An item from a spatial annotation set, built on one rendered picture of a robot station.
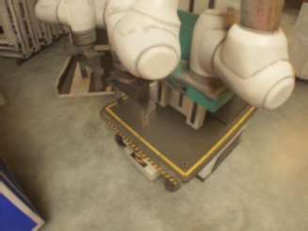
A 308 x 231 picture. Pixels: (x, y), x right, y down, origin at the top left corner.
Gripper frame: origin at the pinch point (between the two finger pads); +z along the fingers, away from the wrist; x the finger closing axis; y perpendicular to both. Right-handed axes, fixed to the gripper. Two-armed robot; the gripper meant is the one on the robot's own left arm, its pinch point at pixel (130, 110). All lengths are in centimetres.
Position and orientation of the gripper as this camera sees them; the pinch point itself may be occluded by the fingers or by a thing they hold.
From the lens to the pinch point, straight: 68.5
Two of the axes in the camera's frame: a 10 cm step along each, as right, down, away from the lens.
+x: 6.8, 5.0, -5.3
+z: -0.3, 7.5, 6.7
